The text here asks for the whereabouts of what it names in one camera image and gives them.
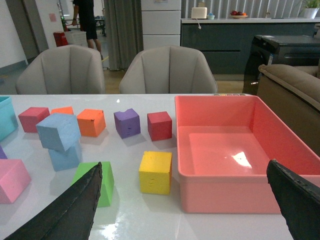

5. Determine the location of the red fire extinguisher box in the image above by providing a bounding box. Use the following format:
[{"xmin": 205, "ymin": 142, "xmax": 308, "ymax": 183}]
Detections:
[{"xmin": 53, "ymin": 31, "xmax": 68, "ymax": 47}]

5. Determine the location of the white plastic crate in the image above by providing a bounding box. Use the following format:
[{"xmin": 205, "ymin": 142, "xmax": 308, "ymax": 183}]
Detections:
[{"xmin": 64, "ymin": 30, "xmax": 88, "ymax": 47}]

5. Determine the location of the yellow foam cube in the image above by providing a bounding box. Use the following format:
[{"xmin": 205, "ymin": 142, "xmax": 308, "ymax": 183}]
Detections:
[{"xmin": 138, "ymin": 151, "xmax": 172, "ymax": 195}]

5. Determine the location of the white cabinet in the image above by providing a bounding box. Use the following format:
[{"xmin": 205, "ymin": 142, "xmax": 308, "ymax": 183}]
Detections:
[{"xmin": 141, "ymin": 0, "xmax": 182, "ymax": 50}]

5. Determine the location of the potted plant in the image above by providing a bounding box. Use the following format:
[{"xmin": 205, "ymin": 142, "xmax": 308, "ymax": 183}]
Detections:
[{"xmin": 298, "ymin": 0, "xmax": 320, "ymax": 19}]

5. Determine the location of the dark washing machine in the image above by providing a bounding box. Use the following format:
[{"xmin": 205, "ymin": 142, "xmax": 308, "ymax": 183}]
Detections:
[{"xmin": 242, "ymin": 35, "xmax": 320, "ymax": 95}]

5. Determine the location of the orange foam cube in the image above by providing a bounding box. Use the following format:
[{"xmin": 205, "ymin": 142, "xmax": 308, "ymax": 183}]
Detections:
[
  {"xmin": 50, "ymin": 106, "xmax": 74, "ymax": 115},
  {"xmin": 76, "ymin": 108, "xmax": 106, "ymax": 137}
]

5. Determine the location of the left grey armchair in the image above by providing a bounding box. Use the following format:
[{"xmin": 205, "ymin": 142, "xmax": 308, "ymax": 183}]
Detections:
[{"xmin": 15, "ymin": 44, "xmax": 105, "ymax": 95}]

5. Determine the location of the grey armchair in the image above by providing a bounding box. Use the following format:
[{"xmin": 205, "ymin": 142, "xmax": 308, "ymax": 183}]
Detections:
[
  {"xmin": 15, "ymin": 44, "xmax": 105, "ymax": 95},
  {"xmin": 119, "ymin": 45, "xmax": 218, "ymax": 94}
]

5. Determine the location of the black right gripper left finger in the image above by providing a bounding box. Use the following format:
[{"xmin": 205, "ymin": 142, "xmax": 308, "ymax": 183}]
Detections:
[{"xmin": 6, "ymin": 162, "xmax": 103, "ymax": 240}]

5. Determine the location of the pink-red foam cube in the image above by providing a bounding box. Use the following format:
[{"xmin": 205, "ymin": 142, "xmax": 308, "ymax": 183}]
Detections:
[{"xmin": 18, "ymin": 107, "xmax": 50, "ymax": 133}]

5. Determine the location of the pink foam cube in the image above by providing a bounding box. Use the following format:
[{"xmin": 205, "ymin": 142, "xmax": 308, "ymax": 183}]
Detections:
[{"xmin": 0, "ymin": 159, "xmax": 31, "ymax": 204}]

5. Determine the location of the person in black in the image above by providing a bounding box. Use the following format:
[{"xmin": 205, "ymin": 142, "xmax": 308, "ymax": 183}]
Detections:
[{"xmin": 72, "ymin": 0, "xmax": 104, "ymax": 60}]

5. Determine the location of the grey curtain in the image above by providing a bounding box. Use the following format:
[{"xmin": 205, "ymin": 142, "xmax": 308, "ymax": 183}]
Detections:
[{"xmin": 104, "ymin": 0, "xmax": 143, "ymax": 71}]

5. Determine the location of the white toaster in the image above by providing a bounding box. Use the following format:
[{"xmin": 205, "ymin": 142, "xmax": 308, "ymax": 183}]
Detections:
[{"xmin": 191, "ymin": 7, "xmax": 208, "ymax": 20}]

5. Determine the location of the pink plastic bin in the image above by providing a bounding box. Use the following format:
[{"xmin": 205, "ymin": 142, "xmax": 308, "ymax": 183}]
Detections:
[{"xmin": 175, "ymin": 95, "xmax": 320, "ymax": 214}]

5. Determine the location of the dark grey counter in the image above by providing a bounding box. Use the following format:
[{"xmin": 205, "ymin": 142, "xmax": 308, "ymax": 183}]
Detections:
[{"xmin": 180, "ymin": 17, "xmax": 320, "ymax": 75}]

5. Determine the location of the dark red foam cube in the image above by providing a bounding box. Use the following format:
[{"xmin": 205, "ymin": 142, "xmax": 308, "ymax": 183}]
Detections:
[{"xmin": 147, "ymin": 111, "xmax": 172, "ymax": 141}]

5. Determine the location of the small teal bowl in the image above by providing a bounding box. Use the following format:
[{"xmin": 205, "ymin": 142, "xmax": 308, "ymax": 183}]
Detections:
[{"xmin": 206, "ymin": 12, "xmax": 215, "ymax": 20}]

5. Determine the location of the beige sofa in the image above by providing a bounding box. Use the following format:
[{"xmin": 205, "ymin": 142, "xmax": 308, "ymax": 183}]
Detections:
[{"xmin": 257, "ymin": 64, "xmax": 320, "ymax": 155}]

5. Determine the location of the fruit bowl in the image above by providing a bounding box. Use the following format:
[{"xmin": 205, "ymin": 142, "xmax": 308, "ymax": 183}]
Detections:
[{"xmin": 230, "ymin": 10, "xmax": 248, "ymax": 20}]

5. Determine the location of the right orange foam cube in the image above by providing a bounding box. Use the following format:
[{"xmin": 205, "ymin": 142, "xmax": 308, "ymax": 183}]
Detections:
[{"xmin": 76, "ymin": 108, "xmax": 106, "ymax": 137}]

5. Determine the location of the green foam cube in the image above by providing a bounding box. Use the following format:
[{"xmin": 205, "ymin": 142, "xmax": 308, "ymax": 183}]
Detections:
[{"xmin": 71, "ymin": 161, "xmax": 114, "ymax": 208}]

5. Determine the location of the left orange foam cube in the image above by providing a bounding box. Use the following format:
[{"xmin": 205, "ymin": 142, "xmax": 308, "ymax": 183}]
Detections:
[{"xmin": 50, "ymin": 106, "xmax": 74, "ymax": 115}]

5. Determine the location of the light blue foam cube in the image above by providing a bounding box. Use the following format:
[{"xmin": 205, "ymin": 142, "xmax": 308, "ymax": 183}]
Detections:
[
  {"xmin": 48, "ymin": 141, "xmax": 82, "ymax": 172},
  {"xmin": 36, "ymin": 113, "xmax": 81, "ymax": 152}
]

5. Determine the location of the right grey armchair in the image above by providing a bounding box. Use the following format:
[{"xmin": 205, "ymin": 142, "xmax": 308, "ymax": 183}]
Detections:
[{"xmin": 119, "ymin": 45, "xmax": 218, "ymax": 94}]

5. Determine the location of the notched purple foam cube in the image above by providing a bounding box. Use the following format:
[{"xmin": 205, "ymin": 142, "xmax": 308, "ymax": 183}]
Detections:
[{"xmin": 113, "ymin": 108, "xmax": 141, "ymax": 139}]

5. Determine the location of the teal plastic bin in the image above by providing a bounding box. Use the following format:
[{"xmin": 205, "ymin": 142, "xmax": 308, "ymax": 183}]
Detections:
[{"xmin": 0, "ymin": 96, "xmax": 18, "ymax": 141}]

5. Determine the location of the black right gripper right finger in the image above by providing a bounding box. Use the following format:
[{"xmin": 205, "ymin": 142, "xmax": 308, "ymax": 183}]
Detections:
[{"xmin": 266, "ymin": 159, "xmax": 320, "ymax": 240}]

